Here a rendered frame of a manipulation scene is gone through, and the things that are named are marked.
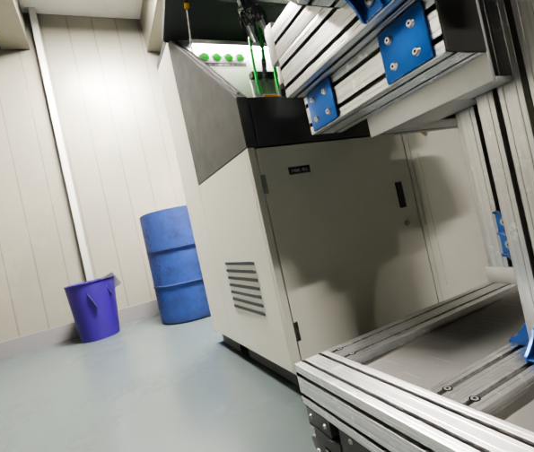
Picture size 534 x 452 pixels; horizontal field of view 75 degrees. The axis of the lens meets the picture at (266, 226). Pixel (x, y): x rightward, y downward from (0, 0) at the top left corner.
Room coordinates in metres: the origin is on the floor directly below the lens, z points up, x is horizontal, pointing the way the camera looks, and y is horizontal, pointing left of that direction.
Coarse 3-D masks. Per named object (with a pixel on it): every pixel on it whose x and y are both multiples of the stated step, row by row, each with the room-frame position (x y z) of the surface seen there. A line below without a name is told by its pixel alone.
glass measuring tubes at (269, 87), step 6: (252, 72) 1.69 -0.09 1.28; (258, 72) 1.70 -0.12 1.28; (270, 72) 1.73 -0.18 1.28; (276, 72) 1.75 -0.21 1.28; (252, 78) 1.70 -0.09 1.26; (258, 78) 1.72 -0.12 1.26; (270, 78) 1.75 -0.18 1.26; (252, 84) 1.71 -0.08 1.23; (264, 84) 1.72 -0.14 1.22; (270, 84) 1.73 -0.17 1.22; (252, 90) 1.72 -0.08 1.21; (264, 90) 1.72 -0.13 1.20; (270, 90) 1.73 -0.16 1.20
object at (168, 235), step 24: (144, 216) 2.53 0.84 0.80; (168, 216) 2.48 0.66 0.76; (144, 240) 2.60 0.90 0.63; (168, 240) 2.48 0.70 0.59; (192, 240) 2.51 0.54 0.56; (168, 264) 2.48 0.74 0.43; (192, 264) 2.49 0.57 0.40; (168, 288) 2.49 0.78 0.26; (192, 288) 2.48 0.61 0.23; (168, 312) 2.52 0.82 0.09; (192, 312) 2.48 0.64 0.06
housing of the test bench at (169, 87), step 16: (160, 64) 1.78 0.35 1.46; (160, 80) 1.84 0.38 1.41; (176, 96) 1.64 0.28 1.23; (176, 112) 1.69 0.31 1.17; (176, 128) 1.74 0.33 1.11; (176, 144) 1.80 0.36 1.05; (192, 160) 1.60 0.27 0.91; (192, 176) 1.65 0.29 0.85; (192, 192) 1.71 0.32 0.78; (192, 208) 1.76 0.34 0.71; (192, 224) 1.82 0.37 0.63; (208, 240) 1.63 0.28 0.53; (208, 256) 1.68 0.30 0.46; (208, 272) 1.73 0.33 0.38; (208, 288) 1.78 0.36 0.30; (208, 304) 1.85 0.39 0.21; (224, 320) 1.64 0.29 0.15; (224, 336) 1.80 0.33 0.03
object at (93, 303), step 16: (64, 288) 2.54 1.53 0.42; (80, 288) 2.49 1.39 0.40; (96, 288) 2.53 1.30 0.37; (112, 288) 2.66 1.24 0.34; (80, 304) 2.50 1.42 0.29; (96, 304) 2.53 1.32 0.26; (112, 304) 2.63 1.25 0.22; (80, 320) 2.52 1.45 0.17; (96, 320) 2.53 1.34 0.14; (112, 320) 2.61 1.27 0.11; (80, 336) 2.57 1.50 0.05; (96, 336) 2.53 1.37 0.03
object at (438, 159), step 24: (408, 144) 1.39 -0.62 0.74; (432, 144) 1.45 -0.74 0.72; (456, 144) 1.52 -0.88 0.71; (432, 168) 1.43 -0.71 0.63; (456, 168) 1.50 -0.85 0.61; (432, 192) 1.42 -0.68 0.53; (456, 192) 1.49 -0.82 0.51; (432, 216) 1.41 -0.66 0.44; (456, 216) 1.47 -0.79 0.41; (432, 240) 1.40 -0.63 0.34; (456, 240) 1.46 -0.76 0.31; (480, 240) 1.52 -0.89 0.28; (456, 264) 1.44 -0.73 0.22; (480, 264) 1.51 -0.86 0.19; (456, 288) 1.43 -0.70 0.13
